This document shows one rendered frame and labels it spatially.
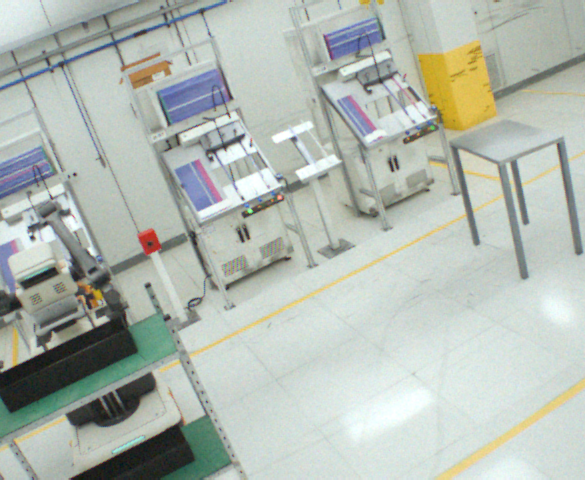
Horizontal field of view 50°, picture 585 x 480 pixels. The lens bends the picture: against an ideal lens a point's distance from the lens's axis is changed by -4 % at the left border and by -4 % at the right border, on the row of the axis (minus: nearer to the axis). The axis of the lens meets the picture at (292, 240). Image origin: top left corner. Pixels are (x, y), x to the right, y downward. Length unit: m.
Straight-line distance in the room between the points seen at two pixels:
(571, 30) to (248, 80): 4.51
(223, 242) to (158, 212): 1.66
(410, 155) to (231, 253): 1.78
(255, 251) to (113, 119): 2.12
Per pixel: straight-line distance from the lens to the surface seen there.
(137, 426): 3.57
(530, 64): 8.73
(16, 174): 4.97
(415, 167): 5.77
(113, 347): 2.69
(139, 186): 6.60
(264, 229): 5.23
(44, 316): 3.23
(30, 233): 4.89
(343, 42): 5.51
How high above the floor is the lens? 2.09
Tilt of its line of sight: 21 degrees down
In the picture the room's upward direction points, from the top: 20 degrees counter-clockwise
